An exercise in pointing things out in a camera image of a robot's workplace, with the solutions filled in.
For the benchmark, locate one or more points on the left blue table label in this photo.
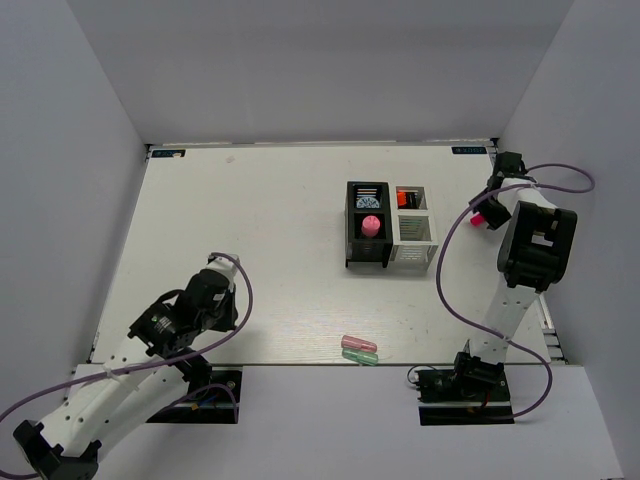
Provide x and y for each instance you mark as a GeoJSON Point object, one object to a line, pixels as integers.
{"type": "Point", "coordinates": [168, 153]}

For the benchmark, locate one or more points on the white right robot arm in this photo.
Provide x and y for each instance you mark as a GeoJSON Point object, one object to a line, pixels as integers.
{"type": "Point", "coordinates": [534, 254]}

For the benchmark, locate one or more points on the white slotted organizer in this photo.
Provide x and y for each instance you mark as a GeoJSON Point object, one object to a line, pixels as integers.
{"type": "Point", "coordinates": [415, 240]}

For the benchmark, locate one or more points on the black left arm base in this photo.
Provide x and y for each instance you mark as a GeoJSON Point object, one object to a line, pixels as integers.
{"type": "Point", "coordinates": [213, 402]}

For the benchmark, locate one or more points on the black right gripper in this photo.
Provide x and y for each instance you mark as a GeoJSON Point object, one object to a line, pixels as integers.
{"type": "Point", "coordinates": [496, 219]}

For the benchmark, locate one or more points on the black slotted organizer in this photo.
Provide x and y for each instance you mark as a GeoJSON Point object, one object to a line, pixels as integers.
{"type": "Point", "coordinates": [359, 249]}

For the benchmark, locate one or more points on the orange cap black highlighter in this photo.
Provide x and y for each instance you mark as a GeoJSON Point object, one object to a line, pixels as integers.
{"type": "Point", "coordinates": [407, 199]}

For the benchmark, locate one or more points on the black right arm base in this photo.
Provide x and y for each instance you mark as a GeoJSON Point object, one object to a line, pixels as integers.
{"type": "Point", "coordinates": [471, 392]}

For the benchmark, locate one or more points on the pink translucent eraser case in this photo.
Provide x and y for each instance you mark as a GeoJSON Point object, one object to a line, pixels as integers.
{"type": "Point", "coordinates": [355, 343]}

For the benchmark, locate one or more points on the right blue table label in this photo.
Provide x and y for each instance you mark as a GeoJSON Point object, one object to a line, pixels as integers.
{"type": "Point", "coordinates": [469, 150]}

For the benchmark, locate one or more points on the blue table label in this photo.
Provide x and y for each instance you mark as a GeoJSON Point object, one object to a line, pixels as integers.
{"type": "Point", "coordinates": [469, 150]}
{"type": "Point", "coordinates": [168, 153]}

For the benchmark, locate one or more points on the pink cap crayon bottle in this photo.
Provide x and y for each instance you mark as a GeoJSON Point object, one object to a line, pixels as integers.
{"type": "Point", "coordinates": [370, 226]}

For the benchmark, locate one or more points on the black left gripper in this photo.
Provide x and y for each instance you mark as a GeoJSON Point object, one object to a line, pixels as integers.
{"type": "Point", "coordinates": [229, 321]}

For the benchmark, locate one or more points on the pink cap black highlighter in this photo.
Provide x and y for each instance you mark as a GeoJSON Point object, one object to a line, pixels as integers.
{"type": "Point", "coordinates": [477, 220]}

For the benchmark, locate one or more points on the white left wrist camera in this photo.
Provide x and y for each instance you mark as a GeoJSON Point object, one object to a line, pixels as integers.
{"type": "Point", "coordinates": [224, 264]}

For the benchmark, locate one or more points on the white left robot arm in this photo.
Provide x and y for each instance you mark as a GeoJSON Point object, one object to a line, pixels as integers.
{"type": "Point", "coordinates": [153, 367]}

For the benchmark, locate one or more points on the green translucent eraser case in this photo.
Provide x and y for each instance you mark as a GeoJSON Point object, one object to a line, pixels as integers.
{"type": "Point", "coordinates": [360, 357]}

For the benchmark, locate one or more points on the blue white round tub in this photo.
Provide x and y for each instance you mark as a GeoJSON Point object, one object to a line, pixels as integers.
{"type": "Point", "coordinates": [367, 202]}

